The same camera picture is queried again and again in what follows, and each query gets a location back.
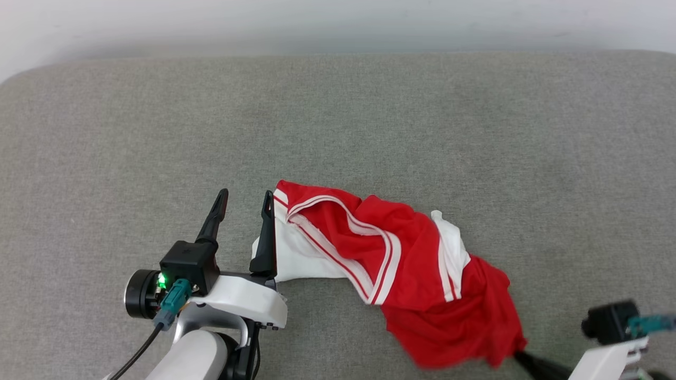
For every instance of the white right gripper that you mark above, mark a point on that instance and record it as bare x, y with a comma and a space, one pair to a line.
607, 361

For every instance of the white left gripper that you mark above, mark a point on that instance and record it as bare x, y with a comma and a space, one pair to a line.
243, 301

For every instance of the red and white shirt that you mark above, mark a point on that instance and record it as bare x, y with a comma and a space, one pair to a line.
422, 274

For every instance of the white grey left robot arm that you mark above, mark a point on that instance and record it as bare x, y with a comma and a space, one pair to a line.
190, 356

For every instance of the black cylindrical motor housing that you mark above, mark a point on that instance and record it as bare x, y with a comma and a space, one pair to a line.
141, 294

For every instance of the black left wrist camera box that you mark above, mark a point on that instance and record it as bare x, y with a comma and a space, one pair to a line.
191, 264

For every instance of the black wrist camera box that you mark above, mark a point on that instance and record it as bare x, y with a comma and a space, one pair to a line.
191, 264
610, 322

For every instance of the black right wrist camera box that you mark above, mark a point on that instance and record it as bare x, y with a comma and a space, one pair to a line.
610, 322

